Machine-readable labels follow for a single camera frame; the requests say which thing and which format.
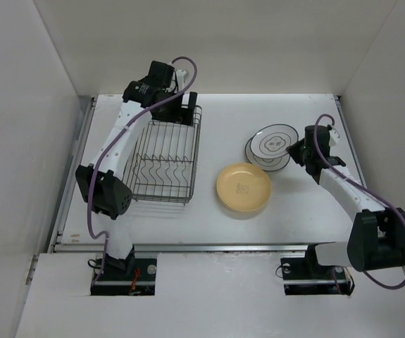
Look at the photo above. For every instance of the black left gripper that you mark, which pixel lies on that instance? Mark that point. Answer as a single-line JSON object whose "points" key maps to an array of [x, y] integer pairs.
{"points": [[181, 115]]}

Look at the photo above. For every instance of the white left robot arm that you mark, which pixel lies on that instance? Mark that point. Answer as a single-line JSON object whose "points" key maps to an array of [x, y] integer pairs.
{"points": [[157, 96]]}

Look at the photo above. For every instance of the beige yellow plate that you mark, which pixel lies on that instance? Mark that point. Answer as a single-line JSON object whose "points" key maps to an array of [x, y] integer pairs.
{"points": [[243, 187]]}

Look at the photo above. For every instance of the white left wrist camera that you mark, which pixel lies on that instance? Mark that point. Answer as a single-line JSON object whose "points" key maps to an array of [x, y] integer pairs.
{"points": [[183, 80]]}

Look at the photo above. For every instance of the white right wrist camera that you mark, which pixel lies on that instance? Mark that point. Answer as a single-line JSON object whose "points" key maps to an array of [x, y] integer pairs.
{"points": [[334, 136]]}

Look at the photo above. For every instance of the white plate dark rim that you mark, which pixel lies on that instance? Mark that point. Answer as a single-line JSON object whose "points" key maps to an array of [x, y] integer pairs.
{"points": [[267, 165]]}

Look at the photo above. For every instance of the white plate black pattern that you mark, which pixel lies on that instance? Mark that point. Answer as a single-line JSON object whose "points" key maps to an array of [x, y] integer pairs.
{"points": [[272, 141]]}

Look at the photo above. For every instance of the aluminium table edge rail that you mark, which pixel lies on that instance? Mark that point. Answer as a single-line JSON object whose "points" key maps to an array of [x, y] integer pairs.
{"points": [[298, 213]]}

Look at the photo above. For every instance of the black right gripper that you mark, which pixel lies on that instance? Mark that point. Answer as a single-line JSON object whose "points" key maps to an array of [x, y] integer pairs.
{"points": [[293, 150]]}

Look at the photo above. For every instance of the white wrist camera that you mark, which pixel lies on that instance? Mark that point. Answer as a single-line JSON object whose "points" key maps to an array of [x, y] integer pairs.
{"points": [[183, 80], [334, 136]]}

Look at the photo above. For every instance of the cream yellow plate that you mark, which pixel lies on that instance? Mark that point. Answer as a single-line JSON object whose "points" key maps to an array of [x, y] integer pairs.
{"points": [[244, 203]]}

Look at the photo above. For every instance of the grey wire dish rack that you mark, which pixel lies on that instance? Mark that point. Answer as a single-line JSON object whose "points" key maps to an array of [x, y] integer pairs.
{"points": [[163, 165]]}

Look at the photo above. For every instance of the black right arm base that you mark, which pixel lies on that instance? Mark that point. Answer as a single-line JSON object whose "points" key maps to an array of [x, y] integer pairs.
{"points": [[303, 276]]}

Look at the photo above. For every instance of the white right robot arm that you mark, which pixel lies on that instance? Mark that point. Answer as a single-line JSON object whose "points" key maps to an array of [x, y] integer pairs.
{"points": [[377, 237]]}

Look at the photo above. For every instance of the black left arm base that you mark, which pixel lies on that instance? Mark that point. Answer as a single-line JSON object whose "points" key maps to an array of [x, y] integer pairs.
{"points": [[140, 281]]}

